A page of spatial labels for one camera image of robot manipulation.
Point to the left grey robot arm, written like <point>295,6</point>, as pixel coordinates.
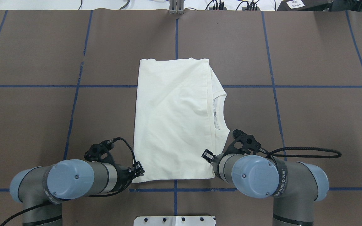
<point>43,189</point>

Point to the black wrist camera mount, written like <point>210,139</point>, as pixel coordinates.
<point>243,144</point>
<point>100,152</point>

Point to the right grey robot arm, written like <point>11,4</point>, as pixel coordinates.
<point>294,186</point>

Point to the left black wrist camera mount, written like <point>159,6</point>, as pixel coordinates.
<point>100,152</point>

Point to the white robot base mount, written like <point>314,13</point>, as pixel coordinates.
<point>175,221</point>

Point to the dark box with white label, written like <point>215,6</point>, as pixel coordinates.
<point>304,5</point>

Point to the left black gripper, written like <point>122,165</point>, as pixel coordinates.
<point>124,174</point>

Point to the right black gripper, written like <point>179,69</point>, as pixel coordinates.
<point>208,156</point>

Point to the grey metal camera post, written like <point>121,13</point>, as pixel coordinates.
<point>176,7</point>

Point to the cream long-sleeve cat shirt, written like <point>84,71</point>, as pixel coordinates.
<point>179,113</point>

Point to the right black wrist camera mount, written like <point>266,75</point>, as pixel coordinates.
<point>243,144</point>

